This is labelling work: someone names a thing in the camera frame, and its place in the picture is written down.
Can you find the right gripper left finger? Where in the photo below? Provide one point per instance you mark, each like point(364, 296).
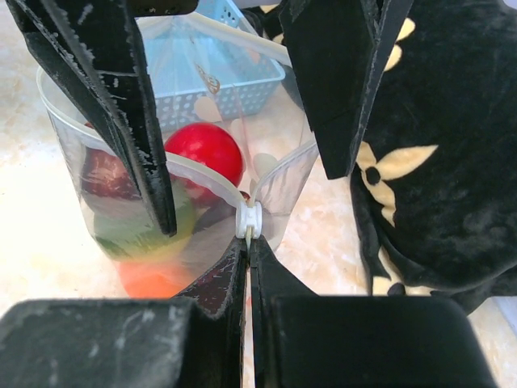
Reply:
point(192, 340)

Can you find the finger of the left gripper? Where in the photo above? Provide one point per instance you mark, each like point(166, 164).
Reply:
point(93, 51)
point(338, 51)

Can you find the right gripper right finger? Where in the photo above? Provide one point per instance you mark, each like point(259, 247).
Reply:
point(302, 339)

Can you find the orange toy fruit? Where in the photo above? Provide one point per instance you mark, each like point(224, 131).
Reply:
point(153, 280)

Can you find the light blue plastic basket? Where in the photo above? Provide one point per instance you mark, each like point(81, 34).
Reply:
point(196, 76)

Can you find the green toy lime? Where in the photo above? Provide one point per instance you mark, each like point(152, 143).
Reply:
point(130, 234)

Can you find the dark purple toy fruit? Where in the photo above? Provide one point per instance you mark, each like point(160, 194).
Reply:
point(105, 176)

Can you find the clear polka dot zip bag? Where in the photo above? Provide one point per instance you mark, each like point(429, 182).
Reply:
point(277, 146)

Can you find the red toy apple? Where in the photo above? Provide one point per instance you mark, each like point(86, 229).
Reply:
point(211, 146)

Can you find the black floral plush pillow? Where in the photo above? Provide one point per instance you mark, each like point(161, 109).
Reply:
point(433, 186)

